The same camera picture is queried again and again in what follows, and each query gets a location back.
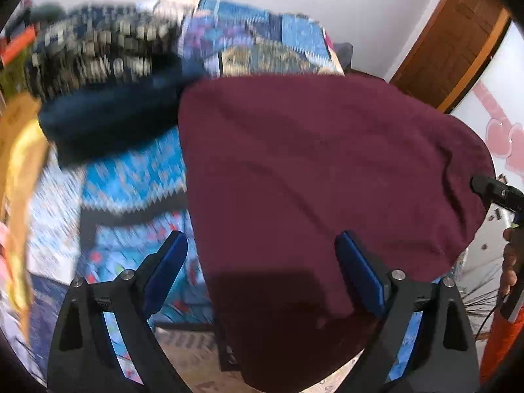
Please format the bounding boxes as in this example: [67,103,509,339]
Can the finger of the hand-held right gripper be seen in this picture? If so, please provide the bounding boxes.
[470,175,524,215]

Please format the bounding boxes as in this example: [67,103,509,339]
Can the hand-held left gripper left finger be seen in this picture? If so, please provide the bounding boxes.
[47,230,189,393]

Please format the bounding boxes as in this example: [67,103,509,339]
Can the orange red post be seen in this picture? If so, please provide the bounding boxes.
[479,305,524,382]

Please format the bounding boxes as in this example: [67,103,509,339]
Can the maroon shirt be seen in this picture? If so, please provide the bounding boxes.
[178,74,495,393]

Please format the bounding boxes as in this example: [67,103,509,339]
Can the blue patchwork blanket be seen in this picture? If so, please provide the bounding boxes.
[25,0,422,389]

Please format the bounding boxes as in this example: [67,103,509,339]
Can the red box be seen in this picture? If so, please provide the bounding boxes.
[0,25,37,68]

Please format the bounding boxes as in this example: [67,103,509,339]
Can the brown wooden door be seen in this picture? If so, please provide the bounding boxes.
[388,0,512,114]

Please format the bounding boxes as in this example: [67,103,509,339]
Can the navy blue folded garment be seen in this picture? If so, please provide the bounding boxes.
[38,55,214,167]

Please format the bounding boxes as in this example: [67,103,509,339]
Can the black cables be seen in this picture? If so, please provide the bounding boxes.
[454,286,505,339]

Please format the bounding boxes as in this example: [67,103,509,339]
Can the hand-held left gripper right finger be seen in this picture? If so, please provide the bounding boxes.
[334,231,480,393]

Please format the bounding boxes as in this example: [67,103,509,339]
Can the person's right hand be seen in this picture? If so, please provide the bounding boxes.
[498,228,524,299]

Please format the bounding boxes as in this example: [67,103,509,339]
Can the yellow beige cloth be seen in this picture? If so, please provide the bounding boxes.
[5,120,53,337]

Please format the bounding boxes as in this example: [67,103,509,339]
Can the navy gold patterned garment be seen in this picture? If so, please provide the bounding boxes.
[24,2,186,104]

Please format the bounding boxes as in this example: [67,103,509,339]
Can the pink wall decoration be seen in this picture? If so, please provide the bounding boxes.
[471,81,524,175]

